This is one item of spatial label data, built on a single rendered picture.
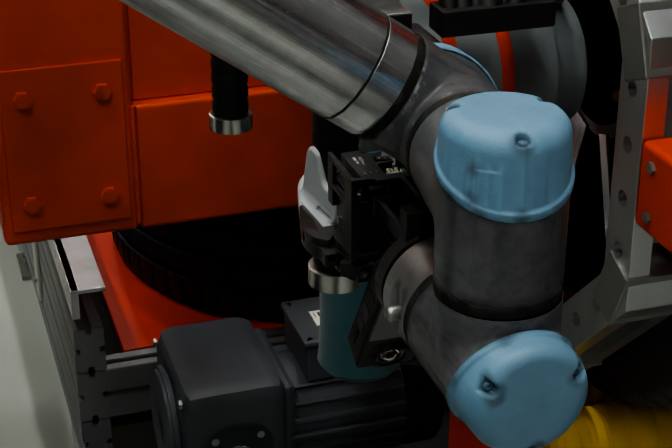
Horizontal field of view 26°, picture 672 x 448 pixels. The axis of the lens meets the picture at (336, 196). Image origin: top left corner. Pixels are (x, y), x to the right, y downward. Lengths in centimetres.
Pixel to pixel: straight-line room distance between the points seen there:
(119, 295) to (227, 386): 51
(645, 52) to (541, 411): 34
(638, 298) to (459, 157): 40
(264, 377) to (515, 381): 89
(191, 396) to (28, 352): 93
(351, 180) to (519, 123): 21
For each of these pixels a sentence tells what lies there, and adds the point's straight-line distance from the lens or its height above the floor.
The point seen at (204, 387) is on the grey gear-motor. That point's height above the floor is 41.
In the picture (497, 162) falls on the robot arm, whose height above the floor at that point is 99.
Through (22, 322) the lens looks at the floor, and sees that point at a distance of 266.
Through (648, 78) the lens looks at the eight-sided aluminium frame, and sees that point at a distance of 108.
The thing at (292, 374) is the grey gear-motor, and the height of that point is 37.
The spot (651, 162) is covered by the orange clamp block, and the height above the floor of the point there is 87.
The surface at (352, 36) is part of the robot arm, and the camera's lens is 87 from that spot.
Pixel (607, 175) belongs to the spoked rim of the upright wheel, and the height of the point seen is 74.
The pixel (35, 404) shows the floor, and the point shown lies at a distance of 243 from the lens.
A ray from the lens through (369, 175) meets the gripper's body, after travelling 98.
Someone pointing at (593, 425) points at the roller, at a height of 53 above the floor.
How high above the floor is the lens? 130
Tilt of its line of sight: 25 degrees down
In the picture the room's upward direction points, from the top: straight up
